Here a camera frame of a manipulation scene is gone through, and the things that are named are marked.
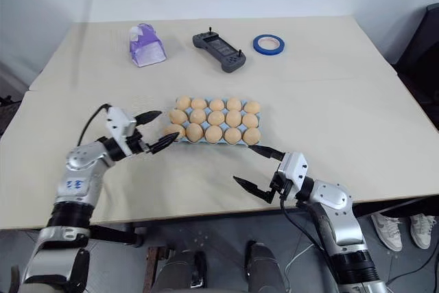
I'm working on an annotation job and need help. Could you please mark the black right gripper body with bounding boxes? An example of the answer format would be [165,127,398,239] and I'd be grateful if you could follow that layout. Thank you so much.
[269,172,293,202]

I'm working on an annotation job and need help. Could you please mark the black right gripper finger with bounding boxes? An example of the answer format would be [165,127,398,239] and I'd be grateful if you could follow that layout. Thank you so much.
[248,145,286,163]
[233,175,275,204]

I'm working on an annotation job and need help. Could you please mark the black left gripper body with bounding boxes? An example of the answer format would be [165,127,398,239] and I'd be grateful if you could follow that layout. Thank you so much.
[126,130,152,155]

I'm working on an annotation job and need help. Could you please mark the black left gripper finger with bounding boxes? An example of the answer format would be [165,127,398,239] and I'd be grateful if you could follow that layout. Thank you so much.
[133,110,163,127]
[145,132,180,154]

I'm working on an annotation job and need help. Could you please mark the blue egg tray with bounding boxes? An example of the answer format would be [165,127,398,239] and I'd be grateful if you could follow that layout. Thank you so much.
[167,96,264,148]

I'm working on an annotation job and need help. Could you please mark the purple tissue pack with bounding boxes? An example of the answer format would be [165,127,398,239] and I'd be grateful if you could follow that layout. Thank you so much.
[128,23,168,69]

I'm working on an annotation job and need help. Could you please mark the dark rounded shape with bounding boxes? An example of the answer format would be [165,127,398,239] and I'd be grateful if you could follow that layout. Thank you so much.
[244,240,286,293]
[163,249,207,293]

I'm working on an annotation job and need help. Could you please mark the grey handheld controller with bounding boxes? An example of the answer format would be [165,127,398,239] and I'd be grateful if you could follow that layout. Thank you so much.
[191,25,248,75]

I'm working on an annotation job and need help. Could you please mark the blue tape roll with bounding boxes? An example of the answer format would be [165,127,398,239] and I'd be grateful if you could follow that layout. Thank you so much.
[252,34,286,56]

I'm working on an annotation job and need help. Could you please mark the white grey sneaker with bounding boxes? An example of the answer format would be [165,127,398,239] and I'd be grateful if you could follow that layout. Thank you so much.
[410,213,438,250]
[370,211,403,253]

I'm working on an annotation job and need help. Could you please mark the rusty metal bar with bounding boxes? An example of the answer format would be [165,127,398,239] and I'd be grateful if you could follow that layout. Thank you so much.
[145,246,166,293]

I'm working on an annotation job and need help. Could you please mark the black chair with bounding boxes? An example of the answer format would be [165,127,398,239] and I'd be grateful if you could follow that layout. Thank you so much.
[390,2,439,130]

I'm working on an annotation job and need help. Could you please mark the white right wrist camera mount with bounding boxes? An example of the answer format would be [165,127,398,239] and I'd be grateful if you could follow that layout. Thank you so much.
[275,150,309,202]

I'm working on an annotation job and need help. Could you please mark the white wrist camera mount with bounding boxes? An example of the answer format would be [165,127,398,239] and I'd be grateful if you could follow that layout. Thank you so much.
[275,150,309,202]
[104,106,139,155]

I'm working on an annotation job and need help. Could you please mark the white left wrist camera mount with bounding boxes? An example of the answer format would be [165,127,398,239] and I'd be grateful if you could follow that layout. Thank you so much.
[104,106,139,155]

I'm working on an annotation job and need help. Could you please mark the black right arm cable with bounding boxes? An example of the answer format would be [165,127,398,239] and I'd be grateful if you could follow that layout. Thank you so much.
[278,196,335,260]

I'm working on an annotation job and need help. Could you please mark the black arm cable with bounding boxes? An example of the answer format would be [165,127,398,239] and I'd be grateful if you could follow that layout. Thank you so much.
[75,102,115,147]
[278,196,335,260]

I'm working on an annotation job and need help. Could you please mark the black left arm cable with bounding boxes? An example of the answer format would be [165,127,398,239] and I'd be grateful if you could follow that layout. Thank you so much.
[75,102,115,147]

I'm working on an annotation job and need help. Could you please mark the white floor cable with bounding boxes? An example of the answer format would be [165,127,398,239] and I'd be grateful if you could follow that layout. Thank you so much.
[285,240,327,270]

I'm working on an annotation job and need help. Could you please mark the black table bracket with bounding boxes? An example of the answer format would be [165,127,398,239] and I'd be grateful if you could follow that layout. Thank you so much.
[88,223,145,248]

